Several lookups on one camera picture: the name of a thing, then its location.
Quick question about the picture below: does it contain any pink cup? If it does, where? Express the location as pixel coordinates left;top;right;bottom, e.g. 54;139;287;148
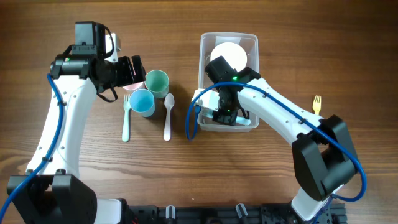
123;82;145;92

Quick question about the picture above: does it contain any blue cup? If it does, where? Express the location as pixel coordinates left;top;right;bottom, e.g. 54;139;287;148
129;89;155;118

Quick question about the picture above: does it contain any white pink bowl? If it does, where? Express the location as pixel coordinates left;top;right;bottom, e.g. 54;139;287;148
210;42;248;72

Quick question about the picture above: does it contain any yellow fork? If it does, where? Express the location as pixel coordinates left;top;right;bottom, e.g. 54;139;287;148
312;95;322;115

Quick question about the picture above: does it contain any light blue fork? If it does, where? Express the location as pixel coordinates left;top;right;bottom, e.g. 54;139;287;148
236;117;251;126

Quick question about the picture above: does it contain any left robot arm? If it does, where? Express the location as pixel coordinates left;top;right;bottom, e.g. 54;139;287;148
5;21;146;223

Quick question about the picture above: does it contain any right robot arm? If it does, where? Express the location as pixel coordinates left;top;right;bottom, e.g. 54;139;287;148
166;57;364;223

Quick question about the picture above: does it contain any clear plastic container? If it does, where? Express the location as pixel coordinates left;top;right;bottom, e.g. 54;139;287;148
198;32;259;132

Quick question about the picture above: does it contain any green cup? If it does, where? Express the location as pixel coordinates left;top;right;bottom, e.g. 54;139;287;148
144;70;169;99

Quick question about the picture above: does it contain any white spoon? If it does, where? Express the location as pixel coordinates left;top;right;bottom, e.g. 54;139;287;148
163;93;175;141

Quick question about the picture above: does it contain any mint green fork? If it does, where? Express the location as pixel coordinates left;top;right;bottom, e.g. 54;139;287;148
122;95;131;142

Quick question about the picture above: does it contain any right blue cable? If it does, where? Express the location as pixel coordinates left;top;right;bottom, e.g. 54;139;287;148
185;82;368;224

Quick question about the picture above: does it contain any blue cable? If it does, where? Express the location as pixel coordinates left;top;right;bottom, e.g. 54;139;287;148
0;73;65;215
185;82;368;224

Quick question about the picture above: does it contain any left blue cable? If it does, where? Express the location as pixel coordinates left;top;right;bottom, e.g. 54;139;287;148
0;73;65;215

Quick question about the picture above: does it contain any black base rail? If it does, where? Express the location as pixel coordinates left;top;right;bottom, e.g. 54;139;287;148
124;202;346;224

